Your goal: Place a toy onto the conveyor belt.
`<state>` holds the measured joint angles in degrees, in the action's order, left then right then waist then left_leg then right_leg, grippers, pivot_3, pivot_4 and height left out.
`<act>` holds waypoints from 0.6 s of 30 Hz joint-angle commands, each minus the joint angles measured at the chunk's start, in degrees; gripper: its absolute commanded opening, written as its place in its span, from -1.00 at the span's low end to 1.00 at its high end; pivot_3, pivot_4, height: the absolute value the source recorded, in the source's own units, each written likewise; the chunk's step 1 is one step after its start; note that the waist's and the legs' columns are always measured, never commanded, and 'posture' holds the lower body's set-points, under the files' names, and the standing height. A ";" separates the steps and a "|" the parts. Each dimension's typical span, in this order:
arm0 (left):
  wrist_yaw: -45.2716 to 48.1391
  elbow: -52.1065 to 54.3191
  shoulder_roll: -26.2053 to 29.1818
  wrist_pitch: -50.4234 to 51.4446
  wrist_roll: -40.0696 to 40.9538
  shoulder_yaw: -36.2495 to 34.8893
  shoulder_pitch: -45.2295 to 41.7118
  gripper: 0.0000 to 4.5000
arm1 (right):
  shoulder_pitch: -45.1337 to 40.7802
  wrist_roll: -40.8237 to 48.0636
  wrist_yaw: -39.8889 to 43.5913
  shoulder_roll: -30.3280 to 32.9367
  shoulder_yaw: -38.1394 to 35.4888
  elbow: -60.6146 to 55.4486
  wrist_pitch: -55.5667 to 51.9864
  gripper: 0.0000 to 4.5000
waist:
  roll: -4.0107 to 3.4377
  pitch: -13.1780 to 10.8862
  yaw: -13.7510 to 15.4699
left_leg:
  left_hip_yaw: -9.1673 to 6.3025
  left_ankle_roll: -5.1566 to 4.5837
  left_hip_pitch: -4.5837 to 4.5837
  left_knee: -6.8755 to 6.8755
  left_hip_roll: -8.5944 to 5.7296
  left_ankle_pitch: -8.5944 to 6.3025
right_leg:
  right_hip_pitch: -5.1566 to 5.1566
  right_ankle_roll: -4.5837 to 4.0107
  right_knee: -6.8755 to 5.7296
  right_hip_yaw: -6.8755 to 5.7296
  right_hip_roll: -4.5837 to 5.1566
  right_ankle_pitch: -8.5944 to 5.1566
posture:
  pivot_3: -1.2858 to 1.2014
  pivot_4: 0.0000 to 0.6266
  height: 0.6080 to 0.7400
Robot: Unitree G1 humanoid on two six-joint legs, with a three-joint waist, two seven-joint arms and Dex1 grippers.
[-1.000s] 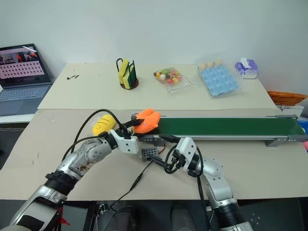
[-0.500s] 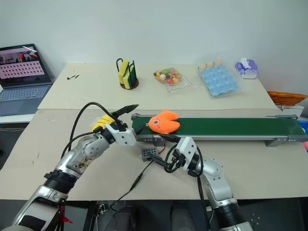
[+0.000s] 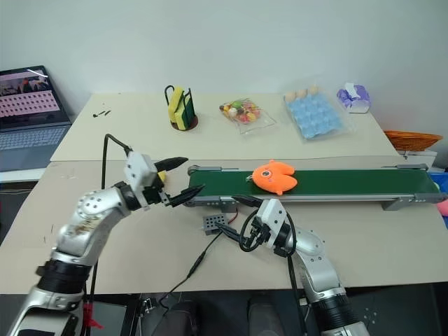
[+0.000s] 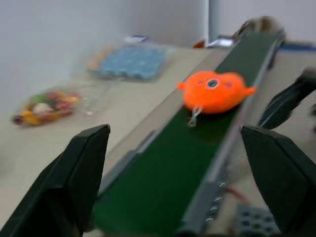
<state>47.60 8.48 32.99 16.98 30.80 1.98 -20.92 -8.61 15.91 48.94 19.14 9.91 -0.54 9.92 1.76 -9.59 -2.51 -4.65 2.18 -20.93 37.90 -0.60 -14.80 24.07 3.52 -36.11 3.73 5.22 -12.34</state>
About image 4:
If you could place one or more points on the blue egg tray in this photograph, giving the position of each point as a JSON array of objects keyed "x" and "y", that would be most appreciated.
[{"x": 134, "y": 63}]

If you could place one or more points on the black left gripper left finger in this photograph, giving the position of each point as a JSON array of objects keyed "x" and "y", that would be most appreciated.
[{"x": 61, "y": 182}]

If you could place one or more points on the white and blue packet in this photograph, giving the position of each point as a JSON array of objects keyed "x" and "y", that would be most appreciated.
[{"x": 137, "y": 39}]

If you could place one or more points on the orange plush fish toy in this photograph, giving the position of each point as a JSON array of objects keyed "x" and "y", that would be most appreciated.
[{"x": 214, "y": 92}]

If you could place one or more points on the grey perforated basket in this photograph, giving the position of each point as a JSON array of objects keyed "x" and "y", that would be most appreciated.
[{"x": 256, "y": 221}]

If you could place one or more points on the green conveyor belt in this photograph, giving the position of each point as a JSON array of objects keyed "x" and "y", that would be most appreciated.
[{"x": 172, "y": 158}]

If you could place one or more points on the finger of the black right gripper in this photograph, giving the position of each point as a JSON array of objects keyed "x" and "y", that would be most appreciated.
[{"x": 286, "y": 101}]

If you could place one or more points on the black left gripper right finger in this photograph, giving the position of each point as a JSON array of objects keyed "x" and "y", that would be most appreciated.
[{"x": 281, "y": 172}]

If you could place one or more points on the brown eggs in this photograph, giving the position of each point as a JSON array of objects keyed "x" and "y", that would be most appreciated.
[{"x": 100, "y": 58}]

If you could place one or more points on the bag of colourful toys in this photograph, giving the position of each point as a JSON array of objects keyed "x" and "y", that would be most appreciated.
[{"x": 47, "y": 106}]

